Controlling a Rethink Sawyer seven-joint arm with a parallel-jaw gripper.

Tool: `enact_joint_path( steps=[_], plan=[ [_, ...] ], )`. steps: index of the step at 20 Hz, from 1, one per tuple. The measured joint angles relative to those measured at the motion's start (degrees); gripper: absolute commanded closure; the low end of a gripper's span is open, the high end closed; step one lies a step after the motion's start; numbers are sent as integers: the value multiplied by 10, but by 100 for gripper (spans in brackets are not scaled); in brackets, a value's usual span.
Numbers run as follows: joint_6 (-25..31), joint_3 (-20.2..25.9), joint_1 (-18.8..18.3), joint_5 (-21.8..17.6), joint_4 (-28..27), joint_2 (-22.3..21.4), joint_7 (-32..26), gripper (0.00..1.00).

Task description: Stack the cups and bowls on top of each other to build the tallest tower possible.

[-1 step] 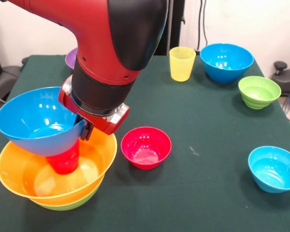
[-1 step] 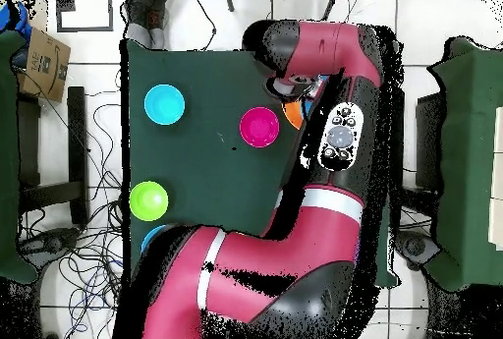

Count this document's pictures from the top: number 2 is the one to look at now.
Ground large orange bowl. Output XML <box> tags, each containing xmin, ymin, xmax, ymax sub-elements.
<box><xmin>281</xmin><ymin>100</ymin><xmax>305</xmax><ymax>131</ymax></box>

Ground small red bowl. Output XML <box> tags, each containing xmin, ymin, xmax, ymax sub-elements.
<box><xmin>239</xmin><ymin>106</ymin><xmax>281</xmax><ymax>148</ymax></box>

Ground dark green tablecloth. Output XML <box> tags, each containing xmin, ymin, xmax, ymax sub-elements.
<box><xmin>119</xmin><ymin>38</ymin><xmax>403</xmax><ymax>290</ymax></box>

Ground small green bowl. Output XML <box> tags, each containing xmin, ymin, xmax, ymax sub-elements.
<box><xmin>128</xmin><ymin>180</ymin><xmax>170</xmax><ymax>223</ymax></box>

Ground small light blue bowl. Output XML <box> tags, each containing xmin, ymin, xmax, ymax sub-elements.
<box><xmin>143</xmin><ymin>84</ymin><xmax>187</xmax><ymax>127</ymax></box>

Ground person's left foot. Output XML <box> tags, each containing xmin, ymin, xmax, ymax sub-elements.
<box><xmin>146</xmin><ymin>0</ymin><xmax>169</xmax><ymax>50</ymax></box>

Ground person's foot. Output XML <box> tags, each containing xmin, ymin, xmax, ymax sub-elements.
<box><xmin>146</xmin><ymin>0</ymin><xmax>169</xmax><ymax>50</ymax></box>
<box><xmin>124</xmin><ymin>0</ymin><xmax>153</xmax><ymax>49</ymax></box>

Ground person's right foot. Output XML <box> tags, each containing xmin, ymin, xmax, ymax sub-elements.
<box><xmin>124</xmin><ymin>0</ymin><xmax>153</xmax><ymax>49</ymax></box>

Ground dark gray stand base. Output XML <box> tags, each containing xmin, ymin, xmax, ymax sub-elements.
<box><xmin>394</xmin><ymin>228</ymin><xmax>443</xmax><ymax>271</ymax></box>

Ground black stand base with knob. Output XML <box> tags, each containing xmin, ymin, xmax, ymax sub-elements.
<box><xmin>19</xmin><ymin>226</ymin><xmax>82</xmax><ymax>265</ymax></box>

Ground green covered side table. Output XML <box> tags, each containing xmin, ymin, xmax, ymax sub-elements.
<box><xmin>425</xmin><ymin>37</ymin><xmax>503</xmax><ymax>293</ymax></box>
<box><xmin>0</xmin><ymin>29</ymin><xmax>40</xmax><ymax>285</ymax></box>

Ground cardboard box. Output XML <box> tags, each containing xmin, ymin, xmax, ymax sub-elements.
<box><xmin>17</xmin><ymin>0</ymin><xmax>73</xmax><ymax>104</ymax></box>

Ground blue cloth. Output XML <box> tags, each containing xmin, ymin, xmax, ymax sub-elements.
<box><xmin>0</xmin><ymin>0</ymin><xmax>33</xmax><ymax>43</ymax></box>

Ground black floor cable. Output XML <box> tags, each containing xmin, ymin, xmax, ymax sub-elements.
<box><xmin>191</xmin><ymin>0</ymin><xmax>218</xmax><ymax>52</ymax></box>

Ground tangled floor cables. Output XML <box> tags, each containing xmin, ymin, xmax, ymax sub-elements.
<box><xmin>19</xmin><ymin>79</ymin><xmax>131</xmax><ymax>339</ymax></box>

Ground black bench frame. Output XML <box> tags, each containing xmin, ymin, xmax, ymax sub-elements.
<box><xmin>17</xmin><ymin>85</ymin><xmax>90</xmax><ymax>227</ymax></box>

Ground black side frame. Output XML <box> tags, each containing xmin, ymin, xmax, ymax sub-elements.
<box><xmin>415</xmin><ymin>92</ymin><xmax>447</xmax><ymax>191</ymax></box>

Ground black square floor frame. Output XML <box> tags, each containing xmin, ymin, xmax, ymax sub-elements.
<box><xmin>55</xmin><ymin>0</ymin><xmax>114</xmax><ymax>33</ymax></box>

